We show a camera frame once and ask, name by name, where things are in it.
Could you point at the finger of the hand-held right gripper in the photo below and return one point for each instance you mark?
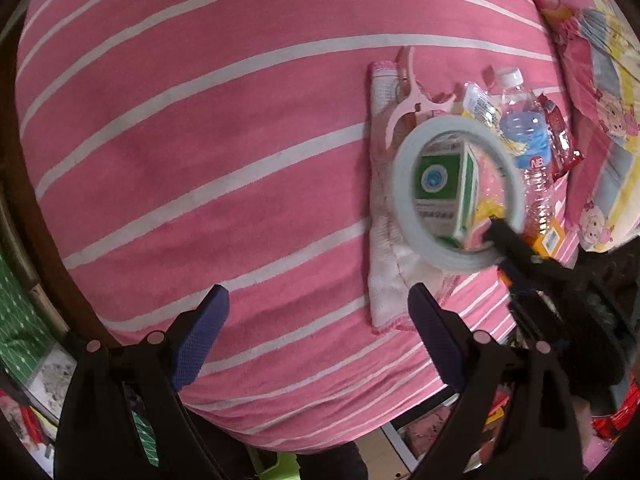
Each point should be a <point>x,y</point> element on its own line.
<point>537,325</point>
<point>515,252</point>

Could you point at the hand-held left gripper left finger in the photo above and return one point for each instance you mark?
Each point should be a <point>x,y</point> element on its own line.
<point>202,332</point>

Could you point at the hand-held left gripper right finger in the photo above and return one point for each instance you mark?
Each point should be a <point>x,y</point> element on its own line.
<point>432,330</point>

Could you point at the orange yellow small box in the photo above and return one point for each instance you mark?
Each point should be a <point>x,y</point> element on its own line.
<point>550,242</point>

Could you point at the green white carton box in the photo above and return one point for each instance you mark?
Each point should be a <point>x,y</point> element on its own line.
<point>435,177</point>

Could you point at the clear plastic bottle blue label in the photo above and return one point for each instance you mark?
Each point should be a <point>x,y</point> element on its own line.
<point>525,130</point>

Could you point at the grey tape roll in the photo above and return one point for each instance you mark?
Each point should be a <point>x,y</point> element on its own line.
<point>404,172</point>

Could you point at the white gauze cloth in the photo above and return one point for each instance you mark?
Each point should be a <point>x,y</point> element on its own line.
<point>385,280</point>

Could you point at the red packaging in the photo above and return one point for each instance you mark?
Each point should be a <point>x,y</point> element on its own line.
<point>615,415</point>

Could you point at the red snack packet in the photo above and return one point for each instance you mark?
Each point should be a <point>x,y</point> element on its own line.
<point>560,140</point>

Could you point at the lime green plastic stool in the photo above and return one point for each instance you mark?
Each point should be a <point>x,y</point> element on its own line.
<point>270,465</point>

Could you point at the yellow snack wrapper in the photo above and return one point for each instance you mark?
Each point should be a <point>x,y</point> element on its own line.
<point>480,105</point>

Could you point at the pink striped bed sheet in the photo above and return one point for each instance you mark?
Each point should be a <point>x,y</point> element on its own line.
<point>200,160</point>

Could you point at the pink plastic hanger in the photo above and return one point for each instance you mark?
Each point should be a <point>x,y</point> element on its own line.
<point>407,105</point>

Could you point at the green patterned cloth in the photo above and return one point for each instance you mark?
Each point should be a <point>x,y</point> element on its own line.
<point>20,310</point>

